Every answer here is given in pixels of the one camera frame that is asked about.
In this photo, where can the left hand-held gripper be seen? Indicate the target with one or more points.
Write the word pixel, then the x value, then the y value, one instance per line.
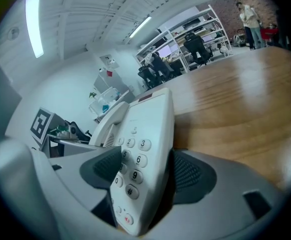
pixel 41 124

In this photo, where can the long ceiling light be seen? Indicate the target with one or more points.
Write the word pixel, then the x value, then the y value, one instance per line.
pixel 140 26
pixel 34 25

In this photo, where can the white wall box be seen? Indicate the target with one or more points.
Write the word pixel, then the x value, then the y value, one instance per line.
pixel 108 61

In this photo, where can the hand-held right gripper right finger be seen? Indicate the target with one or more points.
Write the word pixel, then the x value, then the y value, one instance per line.
pixel 230 191

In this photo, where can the round ceiling smoke detector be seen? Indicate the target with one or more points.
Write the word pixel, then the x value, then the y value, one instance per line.
pixel 13 32

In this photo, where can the black office chair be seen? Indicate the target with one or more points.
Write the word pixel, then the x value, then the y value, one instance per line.
pixel 149 76
pixel 198 47

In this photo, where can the grey metal cabinet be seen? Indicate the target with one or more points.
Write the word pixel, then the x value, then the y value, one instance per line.
pixel 110 82

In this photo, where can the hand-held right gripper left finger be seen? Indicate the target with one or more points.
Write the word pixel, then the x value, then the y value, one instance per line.
pixel 60 184

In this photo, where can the white metal shelving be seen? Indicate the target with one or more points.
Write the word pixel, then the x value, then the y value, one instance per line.
pixel 210 25

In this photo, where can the red chair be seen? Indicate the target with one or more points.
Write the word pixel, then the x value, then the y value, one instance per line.
pixel 269 34

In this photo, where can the red paper sign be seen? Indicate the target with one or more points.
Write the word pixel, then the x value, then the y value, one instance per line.
pixel 109 73

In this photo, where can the white desk telephone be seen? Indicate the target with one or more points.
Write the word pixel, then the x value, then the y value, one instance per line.
pixel 145 124

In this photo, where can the small green plant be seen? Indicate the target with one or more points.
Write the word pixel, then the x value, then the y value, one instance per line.
pixel 93 94

